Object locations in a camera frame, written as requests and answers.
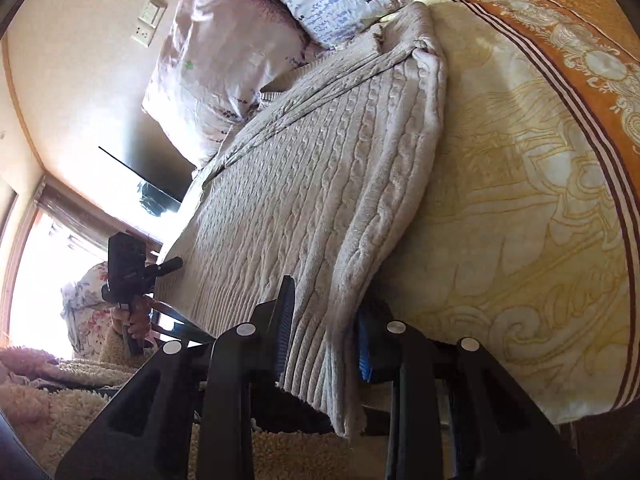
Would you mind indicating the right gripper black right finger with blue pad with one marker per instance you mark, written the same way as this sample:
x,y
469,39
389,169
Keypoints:
x,y
455,412

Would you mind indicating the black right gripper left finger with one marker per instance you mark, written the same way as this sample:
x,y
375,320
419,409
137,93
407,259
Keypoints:
x,y
187,409

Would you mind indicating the beige cable knit sweater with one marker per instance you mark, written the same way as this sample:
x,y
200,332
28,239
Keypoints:
x,y
319,186

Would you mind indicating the cream fleece sleeve forearm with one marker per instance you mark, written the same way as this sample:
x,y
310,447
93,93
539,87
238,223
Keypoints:
x,y
47,404

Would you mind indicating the person's left hand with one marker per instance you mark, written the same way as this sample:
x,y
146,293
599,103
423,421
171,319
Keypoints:
x,y
136,321

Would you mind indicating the floral pajama cloth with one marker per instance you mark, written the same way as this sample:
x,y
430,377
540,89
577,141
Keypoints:
x,y
86,315

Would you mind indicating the black nightstand top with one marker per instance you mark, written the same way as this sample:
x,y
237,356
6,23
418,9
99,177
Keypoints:
x,y
169,179

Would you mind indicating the yellow orange patterned bedspread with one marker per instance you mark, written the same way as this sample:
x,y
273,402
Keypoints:
x,y
527,238

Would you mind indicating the pink floral pillow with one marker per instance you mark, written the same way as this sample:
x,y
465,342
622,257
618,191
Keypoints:
x,y
207,81

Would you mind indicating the wooden window frame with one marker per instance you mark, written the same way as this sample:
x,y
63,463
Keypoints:
x,y
61,236

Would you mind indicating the white wall switch socket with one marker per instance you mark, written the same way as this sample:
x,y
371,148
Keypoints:
x,y
148,20

